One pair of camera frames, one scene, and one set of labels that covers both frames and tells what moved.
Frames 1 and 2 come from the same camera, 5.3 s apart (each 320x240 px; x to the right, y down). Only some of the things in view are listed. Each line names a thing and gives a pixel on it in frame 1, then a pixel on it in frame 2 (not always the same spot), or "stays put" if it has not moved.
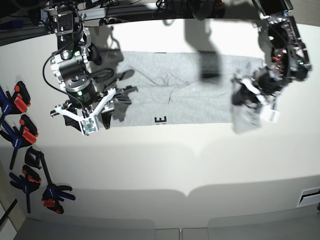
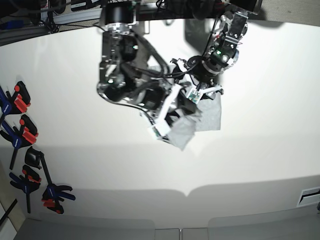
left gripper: [83, 93] → [169, 104]
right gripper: [265, 81] → [203, 71]
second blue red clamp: [24, 137] stays put
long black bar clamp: [53, 194] stays put
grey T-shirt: [183, 88] → [207, 118]
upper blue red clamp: [18, 103] stays put
